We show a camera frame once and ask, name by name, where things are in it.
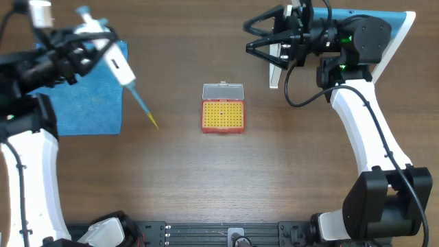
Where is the red and yellow tip box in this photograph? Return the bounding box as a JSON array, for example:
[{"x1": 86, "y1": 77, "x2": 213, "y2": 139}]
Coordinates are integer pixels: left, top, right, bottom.
[{"x1": 201, "y1": 80, "x2": 246, "y2": 135}]

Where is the mounting rail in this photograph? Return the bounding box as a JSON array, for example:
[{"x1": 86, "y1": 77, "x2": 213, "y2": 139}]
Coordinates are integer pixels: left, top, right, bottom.
[{"x1": 67, "y1": 221, "x2": 392, "y2": 247}]

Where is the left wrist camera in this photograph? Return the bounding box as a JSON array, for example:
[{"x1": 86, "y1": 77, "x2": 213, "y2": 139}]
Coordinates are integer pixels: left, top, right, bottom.
[{"x1": 28, "y1": 0, "x2": 55, "y2": 29}]

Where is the blue cloth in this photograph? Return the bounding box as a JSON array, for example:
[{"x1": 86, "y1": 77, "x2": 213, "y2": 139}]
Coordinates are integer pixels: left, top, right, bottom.
[{"x1": 28, "y1": 40, "x2": 129, "y2": 137}]

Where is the white pipette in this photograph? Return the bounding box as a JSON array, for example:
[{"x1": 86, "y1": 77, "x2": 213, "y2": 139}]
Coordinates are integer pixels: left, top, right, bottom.
[{"x1": 74, "y1": 5, "x2": 160, "y2": 131}]

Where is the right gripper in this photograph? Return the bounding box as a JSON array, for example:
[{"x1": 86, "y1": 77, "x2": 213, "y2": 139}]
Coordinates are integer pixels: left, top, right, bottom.
[{"x1": 243, "y1": 0, "x2": 316, "y2": 71}]

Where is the white and blue stand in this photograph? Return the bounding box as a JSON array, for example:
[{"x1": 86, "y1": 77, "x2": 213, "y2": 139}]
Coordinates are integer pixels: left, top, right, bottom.
[{"x1": 268, "y1": 5, "x2": 416, "y2": 91}]

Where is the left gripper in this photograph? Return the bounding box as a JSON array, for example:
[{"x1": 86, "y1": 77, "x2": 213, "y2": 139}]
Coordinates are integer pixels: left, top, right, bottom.
[{"x1": 34, "y1": 30, "x2": 120, "y2": 85}]

